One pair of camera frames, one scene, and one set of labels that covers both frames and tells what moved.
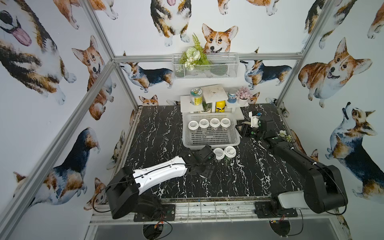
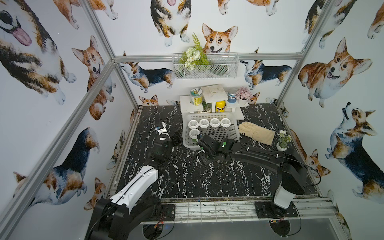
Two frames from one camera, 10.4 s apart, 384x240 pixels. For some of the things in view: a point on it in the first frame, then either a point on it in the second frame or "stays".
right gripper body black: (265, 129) -> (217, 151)
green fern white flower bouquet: (194, 56) stays
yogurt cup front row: (225, 122) stays
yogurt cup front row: (214, 122) stays
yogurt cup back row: (193, 125) stays
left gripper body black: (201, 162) -> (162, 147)
